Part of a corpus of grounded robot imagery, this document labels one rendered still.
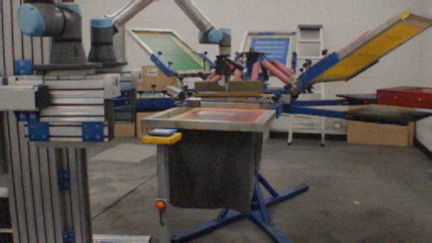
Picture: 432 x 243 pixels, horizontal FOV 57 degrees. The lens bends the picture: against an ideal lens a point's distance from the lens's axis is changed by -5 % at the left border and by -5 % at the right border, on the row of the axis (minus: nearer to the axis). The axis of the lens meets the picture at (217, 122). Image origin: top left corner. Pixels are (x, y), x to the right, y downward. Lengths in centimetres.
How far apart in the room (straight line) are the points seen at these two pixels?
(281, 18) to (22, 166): 518
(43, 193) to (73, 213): 17
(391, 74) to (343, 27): 101
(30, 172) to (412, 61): 567
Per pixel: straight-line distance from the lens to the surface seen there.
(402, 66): 665
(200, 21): 226
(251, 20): 665
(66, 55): 169
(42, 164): 200
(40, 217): 209
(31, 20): 160
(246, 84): 242
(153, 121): 199
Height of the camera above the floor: 128
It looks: 9 degrees down
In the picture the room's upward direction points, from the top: straight up
